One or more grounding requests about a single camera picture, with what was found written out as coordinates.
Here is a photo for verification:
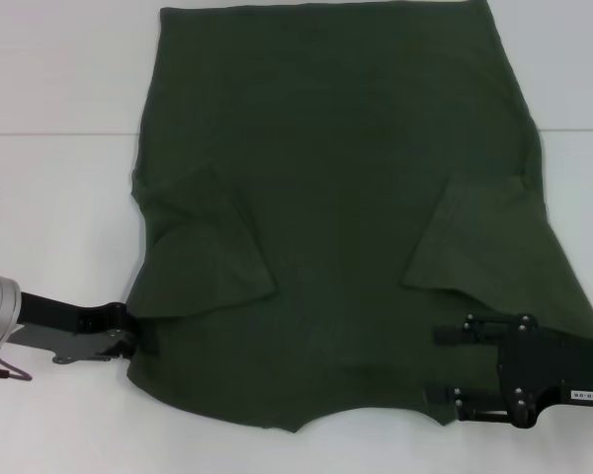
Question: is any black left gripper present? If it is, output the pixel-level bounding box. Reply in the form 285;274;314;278
9;291;161;365

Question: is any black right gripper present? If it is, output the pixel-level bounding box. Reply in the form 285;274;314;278
426;313;593;429

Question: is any dark green t-shirt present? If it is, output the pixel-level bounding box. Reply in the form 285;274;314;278
127;0;593;435

